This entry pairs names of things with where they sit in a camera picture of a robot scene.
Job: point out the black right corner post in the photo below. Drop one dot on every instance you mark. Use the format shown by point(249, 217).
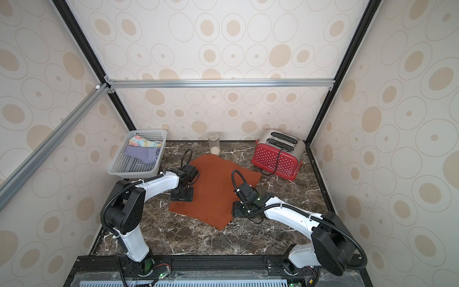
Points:
point(356, 41)

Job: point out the lavender purple skirt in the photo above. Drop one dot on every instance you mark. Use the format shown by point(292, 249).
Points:
point(146, 155)

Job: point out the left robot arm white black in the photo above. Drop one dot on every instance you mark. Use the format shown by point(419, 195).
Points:
point(121, 214)

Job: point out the glass jar with white powder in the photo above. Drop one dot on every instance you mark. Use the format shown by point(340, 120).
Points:
point(214, 144)

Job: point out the rust orange skirt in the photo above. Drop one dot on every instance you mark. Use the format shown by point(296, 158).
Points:
point(214, 191)

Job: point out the black left corner post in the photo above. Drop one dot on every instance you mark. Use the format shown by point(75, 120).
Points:
point(81, 40)

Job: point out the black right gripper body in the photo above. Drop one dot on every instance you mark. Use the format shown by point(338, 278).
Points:
point(241, 209)

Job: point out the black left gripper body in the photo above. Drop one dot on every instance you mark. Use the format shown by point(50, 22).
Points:
point(184, 195)

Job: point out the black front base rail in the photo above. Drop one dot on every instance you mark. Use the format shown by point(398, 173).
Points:
point(207, 271)

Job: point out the black corner post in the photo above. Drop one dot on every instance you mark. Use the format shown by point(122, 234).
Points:
point(81, 40)
point(356, 41)

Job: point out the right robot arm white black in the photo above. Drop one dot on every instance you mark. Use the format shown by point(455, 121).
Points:
point(331, 245)

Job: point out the horizontal aluminium frame bar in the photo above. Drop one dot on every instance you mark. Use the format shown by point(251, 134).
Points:
point(257, 83)

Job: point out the red polka dot toaster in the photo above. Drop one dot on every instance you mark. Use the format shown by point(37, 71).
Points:
point(279, 154)

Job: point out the diagonal aluminium frame bar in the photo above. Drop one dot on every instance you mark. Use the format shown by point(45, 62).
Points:
point(22, 174)

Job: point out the floral pastel skirt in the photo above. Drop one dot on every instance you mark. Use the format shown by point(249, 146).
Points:
point(139, 141)

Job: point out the white plastic perforated basket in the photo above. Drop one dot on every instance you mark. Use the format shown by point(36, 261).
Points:
point(127, 167)

